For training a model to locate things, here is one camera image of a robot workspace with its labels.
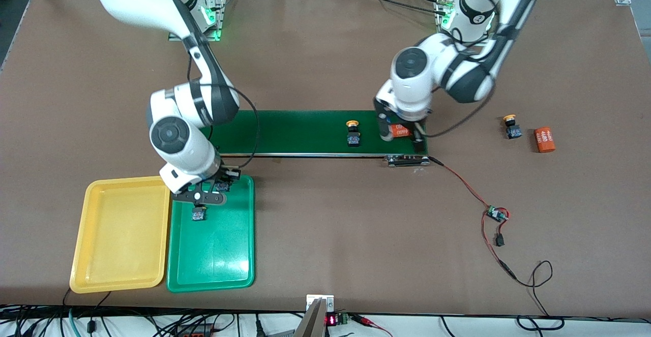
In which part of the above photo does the yellow push button switch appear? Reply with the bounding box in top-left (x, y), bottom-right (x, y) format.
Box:
top-left (502, 115), bottom-right (523, 140)
top-left (345, 120), bottom-right (362, 147)

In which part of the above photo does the green plastic tray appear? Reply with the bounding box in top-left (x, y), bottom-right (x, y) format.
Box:
top-left (166, 175), bottom-right (255, 293)

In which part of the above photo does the green conveyor belt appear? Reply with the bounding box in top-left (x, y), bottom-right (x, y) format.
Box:
top-left (202, 108), bottom-right (430, 167)

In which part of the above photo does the yellow plastic tray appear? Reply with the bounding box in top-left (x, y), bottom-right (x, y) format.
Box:
top-left (69, 176), bottom-right (171, 294)

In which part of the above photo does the black power strip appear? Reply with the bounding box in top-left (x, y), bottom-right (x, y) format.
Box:
top-left (173, 324), bottom-right (217, 337)

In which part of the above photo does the red clip lead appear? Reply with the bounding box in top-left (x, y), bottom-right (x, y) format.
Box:
top-left (350, 314), bottom-right (393, 337)

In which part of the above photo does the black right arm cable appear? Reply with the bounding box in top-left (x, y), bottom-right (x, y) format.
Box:
top-left (187, 47), bottom-right (260, 170)

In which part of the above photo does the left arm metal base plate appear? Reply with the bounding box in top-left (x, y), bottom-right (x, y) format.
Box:
top-left (435, 0), bottom-right (453, 35)

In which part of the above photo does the black table cable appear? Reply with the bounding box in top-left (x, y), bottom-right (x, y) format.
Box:
top-left (351, 0), bottom-right (448, 17)

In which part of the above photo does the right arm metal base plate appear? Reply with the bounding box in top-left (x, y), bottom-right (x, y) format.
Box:
top-left (168, 0), bottom-right (227, 42)

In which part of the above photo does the grey camera stand bracket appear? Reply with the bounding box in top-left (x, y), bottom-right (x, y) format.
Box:
top-left (295, 294), bottom-right (335, 337)

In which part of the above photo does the thin black looped cable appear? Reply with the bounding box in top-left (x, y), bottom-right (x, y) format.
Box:
top-left (513, 260), bottom-right (554, 317)

